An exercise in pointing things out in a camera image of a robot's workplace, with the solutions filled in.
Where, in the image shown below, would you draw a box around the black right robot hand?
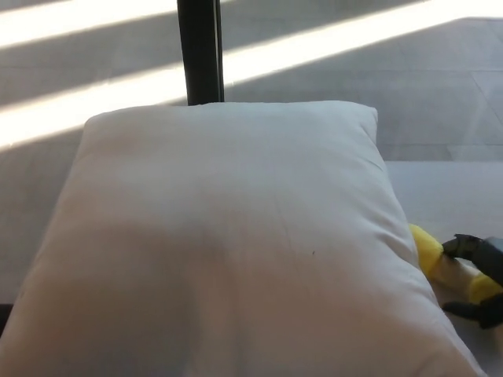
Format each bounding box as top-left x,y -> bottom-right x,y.
440,233 -> 503,330

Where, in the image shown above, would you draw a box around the hammer with yellow foam handle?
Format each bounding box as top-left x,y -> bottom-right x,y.
408,223 -> 503,306

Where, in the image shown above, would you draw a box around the white pillow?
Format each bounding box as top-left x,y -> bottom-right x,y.
0,100 -> 487,377

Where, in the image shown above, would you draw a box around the black metal post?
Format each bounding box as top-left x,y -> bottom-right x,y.
176,0 -> 226,107

